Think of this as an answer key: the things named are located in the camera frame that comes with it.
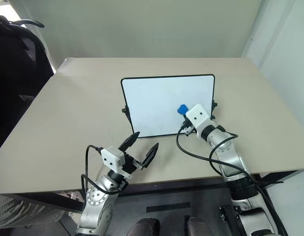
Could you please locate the black office chair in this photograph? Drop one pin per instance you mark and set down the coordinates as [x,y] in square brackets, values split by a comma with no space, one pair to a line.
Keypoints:
[16,73]

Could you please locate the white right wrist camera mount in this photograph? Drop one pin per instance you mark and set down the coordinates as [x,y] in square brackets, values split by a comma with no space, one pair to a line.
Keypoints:
[199,116]

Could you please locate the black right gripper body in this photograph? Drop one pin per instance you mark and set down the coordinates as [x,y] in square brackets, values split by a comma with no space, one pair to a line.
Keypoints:
[188,127]

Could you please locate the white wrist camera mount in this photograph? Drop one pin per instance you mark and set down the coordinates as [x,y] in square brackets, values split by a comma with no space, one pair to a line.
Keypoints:
[199,116]
[112,157]

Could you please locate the grey striped trouser leg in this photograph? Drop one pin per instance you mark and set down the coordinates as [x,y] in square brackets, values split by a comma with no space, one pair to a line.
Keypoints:
[19,209]

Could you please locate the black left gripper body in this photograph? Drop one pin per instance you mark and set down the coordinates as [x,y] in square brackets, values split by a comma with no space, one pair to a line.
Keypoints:
[128,164]

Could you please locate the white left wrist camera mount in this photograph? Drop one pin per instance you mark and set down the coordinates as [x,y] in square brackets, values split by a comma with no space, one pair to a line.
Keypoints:
[112,157]

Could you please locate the dark table frame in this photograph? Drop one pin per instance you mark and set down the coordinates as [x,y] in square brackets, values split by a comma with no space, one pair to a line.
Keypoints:
[166,188]

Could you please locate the black floor strip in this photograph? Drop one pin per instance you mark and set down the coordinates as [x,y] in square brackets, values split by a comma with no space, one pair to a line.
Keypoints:
[167,207]

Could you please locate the black framed whiteboard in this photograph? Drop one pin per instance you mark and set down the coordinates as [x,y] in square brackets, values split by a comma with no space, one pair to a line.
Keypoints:
[154,103]

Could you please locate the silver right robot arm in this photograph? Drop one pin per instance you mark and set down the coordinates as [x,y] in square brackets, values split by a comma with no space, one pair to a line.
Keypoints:
[230,159]

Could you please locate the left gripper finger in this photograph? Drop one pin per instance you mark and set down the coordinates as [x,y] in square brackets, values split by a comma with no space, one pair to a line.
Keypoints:
[128,142]
[150,156]

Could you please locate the blue whiteboard eraser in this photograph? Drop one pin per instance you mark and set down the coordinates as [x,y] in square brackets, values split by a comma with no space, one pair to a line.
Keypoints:
[182,109]

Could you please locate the dark rounded shape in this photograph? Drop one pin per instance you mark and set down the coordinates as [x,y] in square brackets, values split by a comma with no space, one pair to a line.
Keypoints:
[144,227]
[198,227]

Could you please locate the pink white sneaker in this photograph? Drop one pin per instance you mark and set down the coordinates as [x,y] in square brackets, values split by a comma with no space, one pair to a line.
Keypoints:
[72,196]

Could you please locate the black metal bracket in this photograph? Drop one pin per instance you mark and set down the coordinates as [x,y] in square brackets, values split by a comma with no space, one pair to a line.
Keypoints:
[228,218]

